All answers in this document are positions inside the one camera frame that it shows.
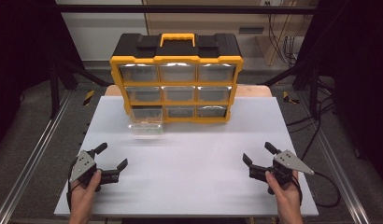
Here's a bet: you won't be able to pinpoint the yellow black hazard tape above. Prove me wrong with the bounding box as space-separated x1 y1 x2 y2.
282 91 302 105
82 90 96 107

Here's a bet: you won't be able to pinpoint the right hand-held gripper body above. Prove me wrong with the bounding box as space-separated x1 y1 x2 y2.
248 149 316 189

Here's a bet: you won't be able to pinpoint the hanging black cables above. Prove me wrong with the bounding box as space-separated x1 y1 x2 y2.
267 13 298 67

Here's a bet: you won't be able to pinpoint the clear plastic organizer drawer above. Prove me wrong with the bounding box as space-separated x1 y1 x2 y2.
127 106 164 136

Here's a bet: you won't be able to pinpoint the grid of clear drawers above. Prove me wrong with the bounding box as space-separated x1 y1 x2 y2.
119 63 236 119

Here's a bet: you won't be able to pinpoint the aluminium floor rail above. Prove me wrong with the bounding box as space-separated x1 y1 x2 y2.
0 90 73 224
296 92 372 224

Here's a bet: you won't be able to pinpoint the yellow black organizer cabinet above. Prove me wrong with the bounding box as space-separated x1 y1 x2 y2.
109 32 245 125

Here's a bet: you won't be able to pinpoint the person's right hand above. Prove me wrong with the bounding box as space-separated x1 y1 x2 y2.
264 170 303 213

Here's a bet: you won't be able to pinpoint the black floor cables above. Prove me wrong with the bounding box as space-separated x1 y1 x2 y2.
286 77 337 162

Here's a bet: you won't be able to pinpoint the black horizontal frame bar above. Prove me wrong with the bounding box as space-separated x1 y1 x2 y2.
55 4 319 15

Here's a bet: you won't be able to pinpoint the black curtain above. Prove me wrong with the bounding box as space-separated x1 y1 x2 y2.
296 0 383 178
0 0 85 150

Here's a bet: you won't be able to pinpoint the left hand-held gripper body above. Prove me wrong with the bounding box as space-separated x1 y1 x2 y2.
68 149 121 189

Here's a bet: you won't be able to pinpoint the person's left hand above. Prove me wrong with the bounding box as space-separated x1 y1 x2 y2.
69 169 103 213

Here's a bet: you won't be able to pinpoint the wooden cabinet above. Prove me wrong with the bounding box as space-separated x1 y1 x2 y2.
144 0 319 67

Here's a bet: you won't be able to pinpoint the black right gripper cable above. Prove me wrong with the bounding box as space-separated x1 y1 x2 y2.
296 171 341 209

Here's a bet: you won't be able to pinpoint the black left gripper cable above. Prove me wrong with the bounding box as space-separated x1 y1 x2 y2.
65 157 81 213

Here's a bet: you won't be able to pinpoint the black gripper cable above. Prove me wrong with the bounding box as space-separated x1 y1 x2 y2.
296 171 341 209
65 157 81 213

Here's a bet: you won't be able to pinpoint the black metal stand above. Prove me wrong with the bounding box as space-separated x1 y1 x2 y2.
50 57 110 119
261 60 320 120

